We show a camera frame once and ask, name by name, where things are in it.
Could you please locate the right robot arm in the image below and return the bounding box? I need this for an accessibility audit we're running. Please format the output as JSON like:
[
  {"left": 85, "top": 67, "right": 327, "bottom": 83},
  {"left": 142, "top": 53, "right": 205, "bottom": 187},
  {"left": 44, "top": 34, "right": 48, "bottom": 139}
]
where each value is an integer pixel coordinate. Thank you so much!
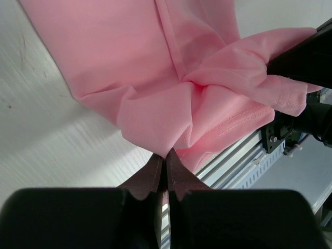
[{"left": 262, "top": 20, "right": 331, "bottom": 152}]

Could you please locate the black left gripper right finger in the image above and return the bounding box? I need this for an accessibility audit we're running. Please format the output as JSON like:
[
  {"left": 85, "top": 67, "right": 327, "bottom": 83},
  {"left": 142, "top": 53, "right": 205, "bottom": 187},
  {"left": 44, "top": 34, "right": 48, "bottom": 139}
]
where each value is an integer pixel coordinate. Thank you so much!
[{"left": 165, "top": 150, "right": 327, "bottom": 248}]

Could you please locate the pink t-shirt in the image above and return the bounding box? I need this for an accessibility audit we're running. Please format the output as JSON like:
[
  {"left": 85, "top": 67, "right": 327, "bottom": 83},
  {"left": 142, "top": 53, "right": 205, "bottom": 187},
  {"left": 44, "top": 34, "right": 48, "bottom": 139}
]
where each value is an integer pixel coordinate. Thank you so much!
[{"left": 21, "top": 1, "right": 319, "bottom": 171}]

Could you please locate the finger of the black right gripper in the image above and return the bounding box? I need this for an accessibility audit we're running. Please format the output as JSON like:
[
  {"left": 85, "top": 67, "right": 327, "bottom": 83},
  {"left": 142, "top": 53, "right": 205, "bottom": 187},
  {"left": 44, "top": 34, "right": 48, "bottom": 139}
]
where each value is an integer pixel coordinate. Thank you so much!
[{"left": 267, "top": 19, "right": 332, "bottom": 88}]

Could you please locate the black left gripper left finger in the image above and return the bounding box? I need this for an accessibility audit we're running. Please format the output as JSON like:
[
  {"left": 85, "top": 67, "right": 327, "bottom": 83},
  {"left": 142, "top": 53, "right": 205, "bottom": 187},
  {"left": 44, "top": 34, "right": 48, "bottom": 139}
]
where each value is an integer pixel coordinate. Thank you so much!
[{"left": 1, "top": 155, "right": 163, "bottom": 248}]

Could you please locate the white slotted cable duct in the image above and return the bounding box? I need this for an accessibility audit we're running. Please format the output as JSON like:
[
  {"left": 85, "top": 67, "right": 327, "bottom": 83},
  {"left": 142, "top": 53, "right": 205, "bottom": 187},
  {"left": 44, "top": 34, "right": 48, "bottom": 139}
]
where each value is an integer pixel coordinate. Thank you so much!
[{"left": 228, "top": 144, "right": 284, "bottom": 189}]

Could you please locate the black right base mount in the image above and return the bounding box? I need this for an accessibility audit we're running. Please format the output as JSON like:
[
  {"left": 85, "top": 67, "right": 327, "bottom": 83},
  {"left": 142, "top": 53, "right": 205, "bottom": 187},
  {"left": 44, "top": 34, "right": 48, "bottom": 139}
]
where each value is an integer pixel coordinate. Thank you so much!
[{"left": 260, "top": 111, "right": 294, "bottom": 154}]

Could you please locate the aluminium mounting rail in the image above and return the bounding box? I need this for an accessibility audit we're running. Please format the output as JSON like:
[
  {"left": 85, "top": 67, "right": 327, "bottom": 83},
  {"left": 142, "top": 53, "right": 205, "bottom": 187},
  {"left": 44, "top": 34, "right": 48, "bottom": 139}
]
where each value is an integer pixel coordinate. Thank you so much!
[{"left": 160, "top": 129, "right": 270, "bottom": 249}]

